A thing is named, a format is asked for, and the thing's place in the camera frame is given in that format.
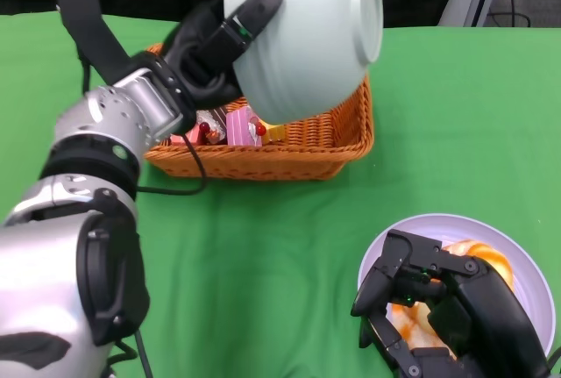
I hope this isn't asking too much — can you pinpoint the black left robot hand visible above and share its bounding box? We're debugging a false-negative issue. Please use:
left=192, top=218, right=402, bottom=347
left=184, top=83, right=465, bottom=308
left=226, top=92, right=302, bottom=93
left=161, top=0, right=286, bottom=111

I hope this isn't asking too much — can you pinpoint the grey-green bowl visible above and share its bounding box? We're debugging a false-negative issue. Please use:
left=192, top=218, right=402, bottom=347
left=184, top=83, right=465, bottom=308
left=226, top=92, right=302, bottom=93
left=223, top=0, right=386, bottom=124

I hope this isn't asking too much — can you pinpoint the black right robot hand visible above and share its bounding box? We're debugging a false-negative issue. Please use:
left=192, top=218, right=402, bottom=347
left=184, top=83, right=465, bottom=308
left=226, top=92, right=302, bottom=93
left=350, top=228, right=552, bottom=378

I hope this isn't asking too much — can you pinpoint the chocolate cake with cherry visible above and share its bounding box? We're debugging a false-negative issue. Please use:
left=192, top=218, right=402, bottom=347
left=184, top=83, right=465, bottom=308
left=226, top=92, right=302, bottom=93
left=195, top=105, right=231, bottom=146

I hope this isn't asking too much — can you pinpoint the orange striped bread roll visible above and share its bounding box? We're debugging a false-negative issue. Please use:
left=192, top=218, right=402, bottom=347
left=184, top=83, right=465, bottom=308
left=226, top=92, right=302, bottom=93
left=440, top=239, right=515, bottom=292
left=391, top=301, right=458, bottom=360

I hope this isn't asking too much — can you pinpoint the light pink layered cake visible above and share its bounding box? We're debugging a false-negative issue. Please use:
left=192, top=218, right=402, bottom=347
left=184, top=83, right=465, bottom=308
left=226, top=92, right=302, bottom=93
left=168, top=125, right=203, bottom=146

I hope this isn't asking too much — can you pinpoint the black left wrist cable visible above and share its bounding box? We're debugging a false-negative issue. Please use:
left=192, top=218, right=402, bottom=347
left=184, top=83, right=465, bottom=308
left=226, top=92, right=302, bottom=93
left=77, top=44, right=208, bottom=378

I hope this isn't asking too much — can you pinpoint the green tablecloth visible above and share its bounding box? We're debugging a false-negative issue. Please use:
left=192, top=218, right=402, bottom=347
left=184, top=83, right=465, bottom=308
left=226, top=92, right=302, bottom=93
left=0, top=11, right=561, bottom=378

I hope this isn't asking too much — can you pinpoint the yellow layered cake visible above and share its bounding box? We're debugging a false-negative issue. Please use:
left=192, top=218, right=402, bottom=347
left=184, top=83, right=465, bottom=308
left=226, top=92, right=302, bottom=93
left=261, top=121, right=287, bottom=143

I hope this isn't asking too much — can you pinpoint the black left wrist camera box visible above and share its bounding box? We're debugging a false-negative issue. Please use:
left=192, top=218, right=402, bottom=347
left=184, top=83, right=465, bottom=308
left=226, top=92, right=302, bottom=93
left=49, top=0, right=133, bottom=85

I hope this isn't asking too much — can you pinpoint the orange wicker basket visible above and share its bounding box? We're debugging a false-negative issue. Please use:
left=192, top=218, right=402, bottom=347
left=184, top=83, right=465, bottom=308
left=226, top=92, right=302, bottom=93
left=143, top=42, right=376, bottom=182

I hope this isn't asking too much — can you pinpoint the magenta cake with cherry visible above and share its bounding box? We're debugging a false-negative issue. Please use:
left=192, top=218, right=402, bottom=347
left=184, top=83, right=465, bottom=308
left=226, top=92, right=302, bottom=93
left=225, top=106, right=267, bottom=147

